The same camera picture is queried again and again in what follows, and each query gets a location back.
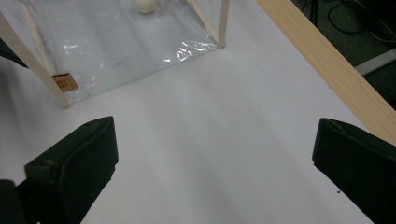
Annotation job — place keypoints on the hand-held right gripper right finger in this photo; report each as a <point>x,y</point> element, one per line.
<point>358,165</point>

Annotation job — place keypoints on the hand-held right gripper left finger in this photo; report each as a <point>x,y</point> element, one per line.
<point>71,168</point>

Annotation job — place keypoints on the white ball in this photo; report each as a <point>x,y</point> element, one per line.
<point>145,5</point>

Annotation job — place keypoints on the white table mat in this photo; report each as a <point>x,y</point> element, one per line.
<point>202,130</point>

